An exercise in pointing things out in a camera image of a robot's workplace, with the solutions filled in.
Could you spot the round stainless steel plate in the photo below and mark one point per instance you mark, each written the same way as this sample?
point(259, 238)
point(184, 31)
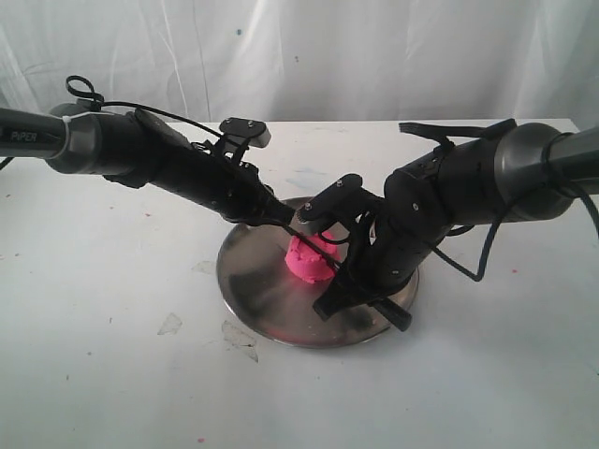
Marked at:
point(267, 297)

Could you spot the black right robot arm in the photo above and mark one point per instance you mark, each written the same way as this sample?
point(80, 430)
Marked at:
point(503, 173)

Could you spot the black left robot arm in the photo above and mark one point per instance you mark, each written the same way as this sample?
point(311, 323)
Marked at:
point(138, 148)

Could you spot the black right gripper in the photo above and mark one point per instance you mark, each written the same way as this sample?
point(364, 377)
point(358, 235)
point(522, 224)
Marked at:
point(422, 201)

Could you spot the white backdrop curtain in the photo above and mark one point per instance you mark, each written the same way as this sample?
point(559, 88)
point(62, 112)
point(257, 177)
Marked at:
point(310, 60)

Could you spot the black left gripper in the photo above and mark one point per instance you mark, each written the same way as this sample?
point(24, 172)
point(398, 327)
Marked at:
point(233, 189)

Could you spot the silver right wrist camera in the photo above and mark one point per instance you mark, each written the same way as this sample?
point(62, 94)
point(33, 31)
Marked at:
point(343, 202)

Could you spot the pink dough piece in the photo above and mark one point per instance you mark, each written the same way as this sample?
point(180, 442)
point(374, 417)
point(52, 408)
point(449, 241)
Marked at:
point(308, 265)

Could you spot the black knife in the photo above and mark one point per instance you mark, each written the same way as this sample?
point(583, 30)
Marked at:
point(394, 313)

